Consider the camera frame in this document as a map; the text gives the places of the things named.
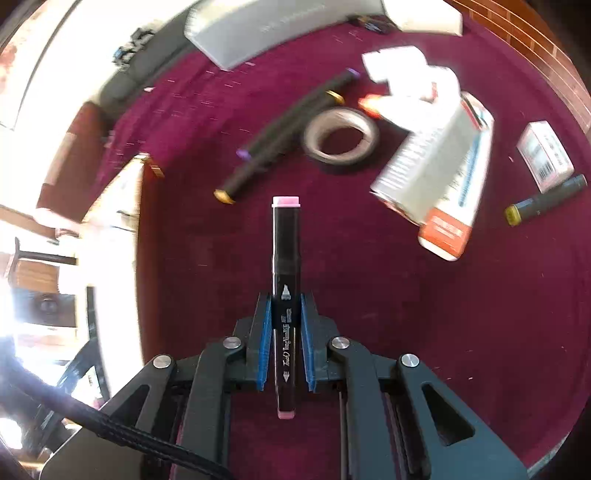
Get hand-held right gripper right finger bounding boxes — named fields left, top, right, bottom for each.
left=300, top=292, right=529, bottom=480

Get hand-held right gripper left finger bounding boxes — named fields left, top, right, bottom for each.
left=99, top=292, right=278, bottom=480

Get black marker pink caps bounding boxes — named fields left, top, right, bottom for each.
left=271, top=196, right=302, bottom=421

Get black marker yellow caps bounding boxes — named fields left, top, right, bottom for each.
left=504, top=174, right=588, bottom=227

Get maroon tablecloth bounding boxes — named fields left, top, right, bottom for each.
left=99, top=9, right=591, bottom=480

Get wooden table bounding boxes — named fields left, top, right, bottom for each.
left=83, top=154, right=164, bottom=398

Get black marker golden caps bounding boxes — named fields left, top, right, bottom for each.
left=213, top=91, right=345, bottom=205

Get white orange cardboard box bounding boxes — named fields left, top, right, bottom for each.
left=369, top=92, right=496, bottom=263

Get beige tape roll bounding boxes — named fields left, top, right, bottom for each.
left=302, top=108, right=380, bottom=168

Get black marker purple caps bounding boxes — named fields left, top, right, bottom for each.
left=235, top=68, right=361, bottom=162

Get orange capped marker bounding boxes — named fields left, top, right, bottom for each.
left=359, top=93, right=384, bottom=120

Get brown wooden chair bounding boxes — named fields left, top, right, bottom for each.
left=37, top=102, right=116, bottom=222

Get dark grey cushion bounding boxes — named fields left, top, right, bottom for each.
left=99, top=28, right=204, bottom=107

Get small white box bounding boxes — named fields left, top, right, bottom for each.
left=516, top=121, right=575, bottom=193

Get grey cardboard box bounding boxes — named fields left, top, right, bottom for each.
left=184, top=0, right=386, bottom=71

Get black blue gadget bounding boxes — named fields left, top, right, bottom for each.
left=113, top=28, right=155, bottom=70

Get dark small packet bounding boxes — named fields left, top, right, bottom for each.
left=346, top=15, right=398, bottom=34

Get black braided cable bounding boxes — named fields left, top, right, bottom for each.
left=0, top=364, right=232, bottom=480

